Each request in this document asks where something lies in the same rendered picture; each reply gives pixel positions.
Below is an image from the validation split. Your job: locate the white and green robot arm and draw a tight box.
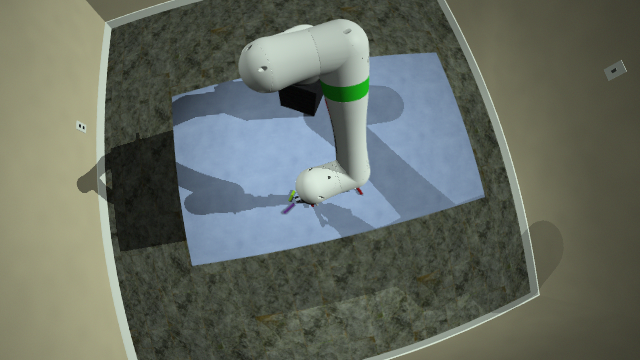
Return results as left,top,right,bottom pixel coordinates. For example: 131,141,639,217
238,19,370,206

